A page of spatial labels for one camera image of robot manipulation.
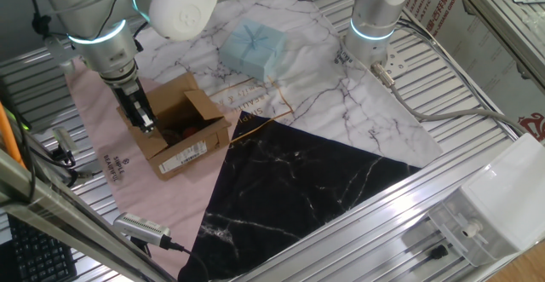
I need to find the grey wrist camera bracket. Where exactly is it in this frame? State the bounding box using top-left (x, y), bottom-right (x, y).
top-left (43, 34), bottom-right (78, 75)

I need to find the silver depth camera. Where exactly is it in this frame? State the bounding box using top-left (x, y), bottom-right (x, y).
top-left (112, 212), bottom-right (172, 249)

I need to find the printed cardboard panel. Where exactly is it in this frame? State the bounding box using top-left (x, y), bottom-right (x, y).
top-left (399, 0), bottom-right (545, 142)

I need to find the white plastic enclosure box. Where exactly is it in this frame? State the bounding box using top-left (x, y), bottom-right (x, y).
top-left (427, 132), bottom-right (545, 268)

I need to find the marble pattern tablecloth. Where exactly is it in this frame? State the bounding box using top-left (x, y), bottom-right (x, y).
top-left (64, 0), bottom-right (444, 281)

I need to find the orange pole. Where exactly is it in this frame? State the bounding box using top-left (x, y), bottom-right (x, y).
top-left (0, 101), bottom-right (22, 168)

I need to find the black depth camera cable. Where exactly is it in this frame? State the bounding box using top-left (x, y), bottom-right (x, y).
top-left (159, 234), bottom-right (209, 282)

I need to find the black table plug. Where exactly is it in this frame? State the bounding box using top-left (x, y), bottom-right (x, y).
top-left (427, 244), bottom-right (449, 261)

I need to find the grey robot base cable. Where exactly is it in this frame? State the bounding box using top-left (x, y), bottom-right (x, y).
top-left (370, 62), bottom-right (529, 136)

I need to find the light blue gift box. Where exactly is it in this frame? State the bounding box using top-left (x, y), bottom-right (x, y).
top-left (219, 17), bottom-right (287, 83)

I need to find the black keyboard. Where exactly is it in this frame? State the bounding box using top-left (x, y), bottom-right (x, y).
top-left (7, 213), bottom-right (78, 282)

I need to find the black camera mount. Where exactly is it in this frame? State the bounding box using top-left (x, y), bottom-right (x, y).
top-left (49, 145), bottom-right (78, 167)

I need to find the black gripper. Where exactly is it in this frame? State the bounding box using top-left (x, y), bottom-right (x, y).
top-left (111, 78), bottom-right (158, 135)

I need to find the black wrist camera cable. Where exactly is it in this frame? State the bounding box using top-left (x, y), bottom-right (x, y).
top-left (23, 0), bottom-right (53, 37)

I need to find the small silver camera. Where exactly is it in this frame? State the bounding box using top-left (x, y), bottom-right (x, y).
top-left (51, 126), bottom-right (81, 158)

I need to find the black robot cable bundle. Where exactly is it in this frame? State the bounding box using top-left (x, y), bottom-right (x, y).
top-left (395, 16), bottom-right (529, 134)

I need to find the brown cardboard box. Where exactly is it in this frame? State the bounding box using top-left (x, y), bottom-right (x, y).
top-left (117, 72), bottom-right (232, 181)

